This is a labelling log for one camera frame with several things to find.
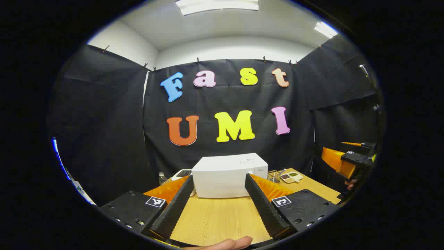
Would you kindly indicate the white toaster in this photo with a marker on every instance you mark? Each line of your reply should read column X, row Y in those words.
column 182, row 173

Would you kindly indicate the black backdrop cloth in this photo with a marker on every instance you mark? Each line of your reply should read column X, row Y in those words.
column 104, row 121

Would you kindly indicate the ceiling light panel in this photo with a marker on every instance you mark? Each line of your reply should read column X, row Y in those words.
column 216, row 6
column 326, row 29

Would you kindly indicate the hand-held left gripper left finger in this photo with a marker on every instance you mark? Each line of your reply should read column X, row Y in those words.
column 173, row 211

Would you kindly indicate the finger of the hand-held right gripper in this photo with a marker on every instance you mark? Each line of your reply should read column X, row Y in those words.
column 338, row 161

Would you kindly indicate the white microwave oven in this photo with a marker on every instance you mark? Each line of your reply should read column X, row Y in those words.
column 225, row 173

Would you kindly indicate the clear plastic water bottle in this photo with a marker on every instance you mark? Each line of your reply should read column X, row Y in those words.
column 162, row 179

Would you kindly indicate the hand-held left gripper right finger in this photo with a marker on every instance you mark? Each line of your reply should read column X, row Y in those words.
column 265, row 208

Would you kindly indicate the white divided snack dish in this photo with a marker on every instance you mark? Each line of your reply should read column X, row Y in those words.
column 291, row 177

